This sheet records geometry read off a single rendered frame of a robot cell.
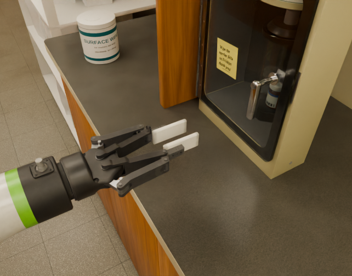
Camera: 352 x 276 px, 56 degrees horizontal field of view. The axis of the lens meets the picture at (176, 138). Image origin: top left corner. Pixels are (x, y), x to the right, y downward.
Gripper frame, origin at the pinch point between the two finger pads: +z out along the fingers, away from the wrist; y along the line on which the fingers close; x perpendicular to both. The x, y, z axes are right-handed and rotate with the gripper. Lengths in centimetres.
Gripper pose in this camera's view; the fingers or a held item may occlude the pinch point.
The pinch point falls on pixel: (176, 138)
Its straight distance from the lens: 59.9
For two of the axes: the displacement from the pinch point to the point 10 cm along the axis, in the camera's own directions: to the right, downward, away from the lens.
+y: -5.0, -6.0, 6.3
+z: 8.7, -3.4, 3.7
